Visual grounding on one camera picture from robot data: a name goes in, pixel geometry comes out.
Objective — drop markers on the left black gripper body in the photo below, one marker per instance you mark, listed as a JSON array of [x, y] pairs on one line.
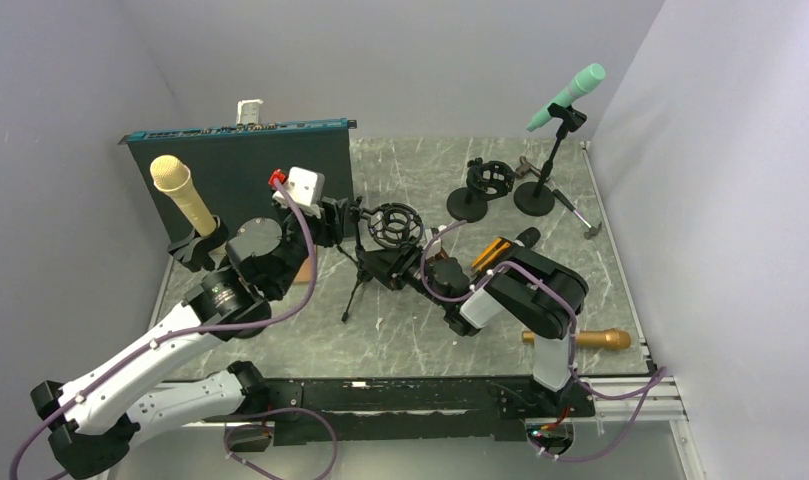
[[326, 233]]

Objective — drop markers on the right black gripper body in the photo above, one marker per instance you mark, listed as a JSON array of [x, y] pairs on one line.
[[410, 254]]

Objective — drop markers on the black tripod shock mount stand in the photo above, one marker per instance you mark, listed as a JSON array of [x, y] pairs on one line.
[[390, 225]]

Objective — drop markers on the black condenser microphone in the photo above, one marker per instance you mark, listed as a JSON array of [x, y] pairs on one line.
[[527, 239]]

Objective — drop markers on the gold microphone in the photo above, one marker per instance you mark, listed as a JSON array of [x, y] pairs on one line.
[[610, 339]]

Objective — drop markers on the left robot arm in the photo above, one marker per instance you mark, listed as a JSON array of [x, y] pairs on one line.
[[94, 421]]

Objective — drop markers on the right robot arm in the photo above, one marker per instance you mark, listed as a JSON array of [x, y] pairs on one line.
[[508, 277]]

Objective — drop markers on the black left round-base stand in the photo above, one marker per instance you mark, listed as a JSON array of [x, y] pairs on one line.
[[195, 248]]

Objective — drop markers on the black round-base clip stand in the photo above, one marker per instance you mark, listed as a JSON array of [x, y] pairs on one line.
[[535, 199]]

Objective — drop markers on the cream yellow microphone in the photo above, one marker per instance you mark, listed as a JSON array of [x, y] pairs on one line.
[[173, 178]]

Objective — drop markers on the mint green microphone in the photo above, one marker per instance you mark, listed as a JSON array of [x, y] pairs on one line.
[[583, 83]]

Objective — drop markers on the brown wooden board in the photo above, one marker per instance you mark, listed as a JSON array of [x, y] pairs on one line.
[[305, 272]]

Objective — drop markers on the dark rack unit blue edge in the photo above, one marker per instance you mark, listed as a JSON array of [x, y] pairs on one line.
[[231, 165]]

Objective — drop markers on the orange utility knife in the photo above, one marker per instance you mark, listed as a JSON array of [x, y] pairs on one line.
[[489, 254]]

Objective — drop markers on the white block behind rack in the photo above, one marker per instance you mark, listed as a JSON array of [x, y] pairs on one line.
[[249, 111]]

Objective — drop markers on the grey metal clamp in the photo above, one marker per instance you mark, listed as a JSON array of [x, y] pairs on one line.
[[525, 168]]

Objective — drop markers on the small grey hammer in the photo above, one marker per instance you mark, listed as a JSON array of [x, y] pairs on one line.
[[592, 230]]

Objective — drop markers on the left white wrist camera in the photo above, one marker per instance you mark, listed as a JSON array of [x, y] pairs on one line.
[[303, 186]]

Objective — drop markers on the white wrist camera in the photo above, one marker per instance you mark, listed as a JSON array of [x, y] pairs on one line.
[[303, 186], [433, 236]]

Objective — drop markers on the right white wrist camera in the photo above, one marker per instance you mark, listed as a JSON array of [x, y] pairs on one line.
[[433, 236]]

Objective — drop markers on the black round-base shock mount stand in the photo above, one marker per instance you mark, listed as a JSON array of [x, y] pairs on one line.
[[485, 181]]

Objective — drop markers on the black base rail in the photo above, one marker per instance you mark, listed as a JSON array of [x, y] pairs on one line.
[[404, 408]]

